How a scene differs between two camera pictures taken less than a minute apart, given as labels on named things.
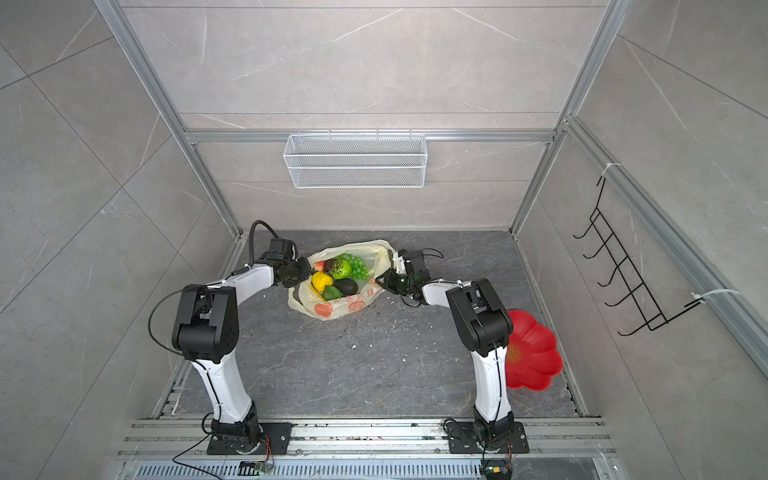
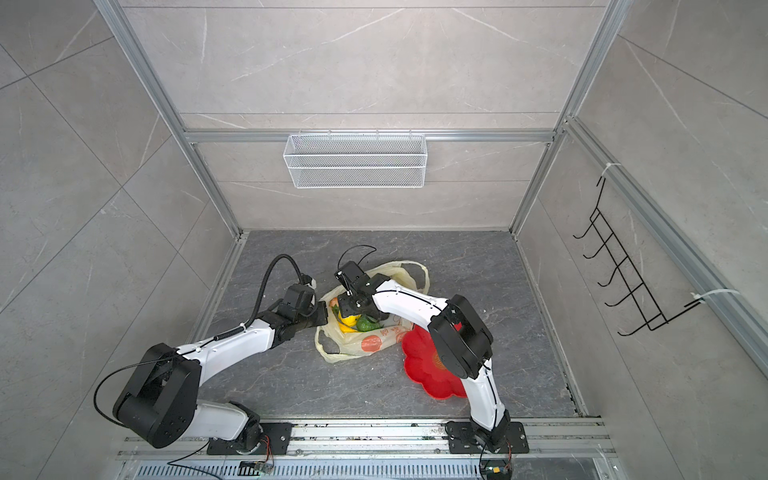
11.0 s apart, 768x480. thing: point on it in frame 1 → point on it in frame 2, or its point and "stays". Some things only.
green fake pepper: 331,292 → 364,323
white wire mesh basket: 350,161 stays
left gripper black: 307,270 → 322,307
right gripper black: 388,282 → 343,306
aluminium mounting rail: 371,440 stays
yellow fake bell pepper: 320,280 → 349,320
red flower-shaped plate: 533,356 → 423,365
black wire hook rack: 650,311 stays
